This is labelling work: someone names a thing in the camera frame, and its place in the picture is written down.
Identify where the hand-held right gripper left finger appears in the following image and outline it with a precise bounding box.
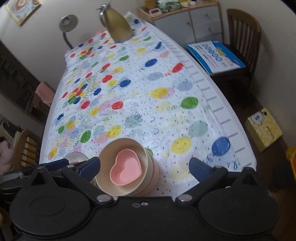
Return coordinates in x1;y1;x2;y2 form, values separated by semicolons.
23;157;115;206

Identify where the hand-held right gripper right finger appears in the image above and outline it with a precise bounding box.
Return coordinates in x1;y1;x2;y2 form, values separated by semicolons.
175;157;267;206

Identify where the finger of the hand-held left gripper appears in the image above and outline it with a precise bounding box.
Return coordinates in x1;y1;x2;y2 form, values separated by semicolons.
6;159;70;177

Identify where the deep white plate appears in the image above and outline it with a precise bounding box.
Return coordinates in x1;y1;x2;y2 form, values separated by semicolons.
63;152;89;166

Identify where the cream bowl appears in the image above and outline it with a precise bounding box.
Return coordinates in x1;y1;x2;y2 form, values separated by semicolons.
95;138;154;197

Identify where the pink heart-shaped dish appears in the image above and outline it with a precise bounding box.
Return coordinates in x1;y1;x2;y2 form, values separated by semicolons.
110;149;142;186

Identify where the pink bowl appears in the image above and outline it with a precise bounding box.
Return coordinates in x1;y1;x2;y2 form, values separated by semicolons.
136;148;160;195

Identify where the light wooden chair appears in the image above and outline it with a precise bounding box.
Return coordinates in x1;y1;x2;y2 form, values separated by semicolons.
13;128;42;169

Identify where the pink cloth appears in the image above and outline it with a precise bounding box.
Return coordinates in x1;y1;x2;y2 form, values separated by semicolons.
36;82;56;107

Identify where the yellow cardboard box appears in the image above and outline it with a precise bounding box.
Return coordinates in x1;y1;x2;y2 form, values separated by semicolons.
245;108;283;152

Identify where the balloon print tablecloth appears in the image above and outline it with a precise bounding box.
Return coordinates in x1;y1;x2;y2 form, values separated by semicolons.
46;11;257;197

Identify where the dark bookshelf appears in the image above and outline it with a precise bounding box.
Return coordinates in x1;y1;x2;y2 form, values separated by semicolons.
0;39;49;121

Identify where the yellow bag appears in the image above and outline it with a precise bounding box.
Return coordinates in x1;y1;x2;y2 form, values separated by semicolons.
285;147;296;172

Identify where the grey desk lamp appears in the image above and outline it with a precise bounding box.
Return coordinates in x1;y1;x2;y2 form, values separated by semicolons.
59;14;79;49

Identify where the gold thermos jug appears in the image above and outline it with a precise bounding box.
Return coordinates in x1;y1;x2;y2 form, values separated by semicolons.
97;3;134;43

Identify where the dark wooden chair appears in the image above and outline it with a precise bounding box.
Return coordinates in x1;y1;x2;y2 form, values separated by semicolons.
225;9;262;87

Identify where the white drawer cabinet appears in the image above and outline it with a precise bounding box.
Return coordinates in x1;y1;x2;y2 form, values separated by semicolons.
139;0;223;47

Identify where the framed food picture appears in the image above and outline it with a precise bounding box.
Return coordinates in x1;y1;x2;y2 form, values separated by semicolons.
5;0;42;25

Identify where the green tissue pack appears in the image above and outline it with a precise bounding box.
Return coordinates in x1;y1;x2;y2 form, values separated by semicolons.
157;0;183;12

